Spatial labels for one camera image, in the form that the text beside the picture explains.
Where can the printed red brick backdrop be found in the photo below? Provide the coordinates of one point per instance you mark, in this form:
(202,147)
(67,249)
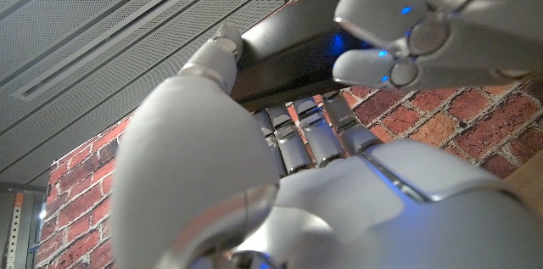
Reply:
(466,120)

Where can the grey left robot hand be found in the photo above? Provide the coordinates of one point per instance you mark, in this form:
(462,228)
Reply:
(339,209)

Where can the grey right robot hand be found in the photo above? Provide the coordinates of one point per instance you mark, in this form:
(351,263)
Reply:
(475,48)

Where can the perforated metal post orange top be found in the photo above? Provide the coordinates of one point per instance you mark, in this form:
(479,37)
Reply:
(14,231)

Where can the black stapler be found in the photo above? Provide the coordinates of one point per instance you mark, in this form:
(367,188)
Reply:
(288,48)

